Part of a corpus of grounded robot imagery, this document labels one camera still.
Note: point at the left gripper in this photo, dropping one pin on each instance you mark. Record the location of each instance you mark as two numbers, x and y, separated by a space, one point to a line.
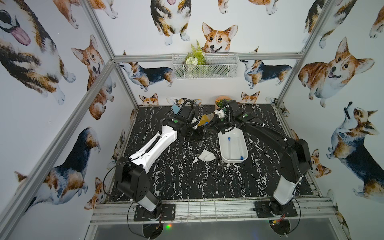
195 130

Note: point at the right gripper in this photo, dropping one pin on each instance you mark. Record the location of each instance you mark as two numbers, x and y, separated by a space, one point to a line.
215 120

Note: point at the white rectangular tray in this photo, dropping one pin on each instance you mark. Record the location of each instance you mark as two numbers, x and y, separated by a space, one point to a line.
237 139

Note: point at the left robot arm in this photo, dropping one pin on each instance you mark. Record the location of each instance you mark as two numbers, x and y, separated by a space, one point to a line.
131 176

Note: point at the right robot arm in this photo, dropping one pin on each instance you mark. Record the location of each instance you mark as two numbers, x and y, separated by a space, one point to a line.
294 155

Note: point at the teal small trowel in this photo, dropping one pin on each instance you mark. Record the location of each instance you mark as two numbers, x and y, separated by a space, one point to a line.
176 109

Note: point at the peach plant pot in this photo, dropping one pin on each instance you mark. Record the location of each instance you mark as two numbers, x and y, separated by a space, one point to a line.
220 101

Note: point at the yellow work glove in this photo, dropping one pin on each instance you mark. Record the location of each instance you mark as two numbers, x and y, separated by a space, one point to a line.
205 119

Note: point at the green fern plant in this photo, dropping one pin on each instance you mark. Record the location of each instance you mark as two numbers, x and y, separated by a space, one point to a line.
196 62

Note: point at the white wire basket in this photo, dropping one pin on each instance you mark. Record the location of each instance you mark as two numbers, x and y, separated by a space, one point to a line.
219 66

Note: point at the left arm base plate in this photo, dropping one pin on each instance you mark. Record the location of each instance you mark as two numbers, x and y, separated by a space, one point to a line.
163 212

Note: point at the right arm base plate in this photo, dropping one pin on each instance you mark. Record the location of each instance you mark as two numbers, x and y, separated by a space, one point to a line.
267 209

